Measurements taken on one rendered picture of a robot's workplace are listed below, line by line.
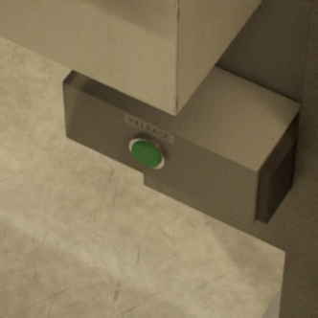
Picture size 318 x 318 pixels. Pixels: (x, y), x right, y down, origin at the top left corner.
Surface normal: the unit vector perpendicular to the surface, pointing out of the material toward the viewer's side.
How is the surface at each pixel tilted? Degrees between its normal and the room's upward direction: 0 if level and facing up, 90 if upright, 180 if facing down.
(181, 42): 90
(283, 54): 90
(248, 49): 90
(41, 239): 0
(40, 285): 0
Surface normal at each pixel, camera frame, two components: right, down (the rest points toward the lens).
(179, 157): -0.51, 0.69
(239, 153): 0.00, -0.61
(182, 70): 0.86, 0.40
